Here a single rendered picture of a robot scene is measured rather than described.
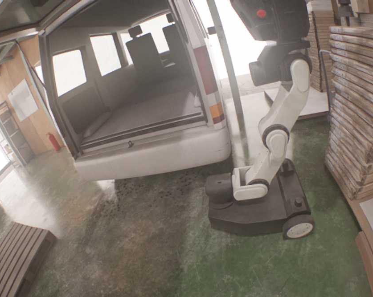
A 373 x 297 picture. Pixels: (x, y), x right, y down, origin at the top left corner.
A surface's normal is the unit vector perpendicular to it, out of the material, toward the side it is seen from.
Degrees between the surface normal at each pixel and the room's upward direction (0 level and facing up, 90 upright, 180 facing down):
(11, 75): 90
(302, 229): 90
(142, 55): 93
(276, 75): 113
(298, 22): 101
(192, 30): 75
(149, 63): 93
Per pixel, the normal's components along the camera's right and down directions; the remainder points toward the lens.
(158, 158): -0.11, 0.50
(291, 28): -0.05, 0.69
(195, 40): 0.11, 0.23
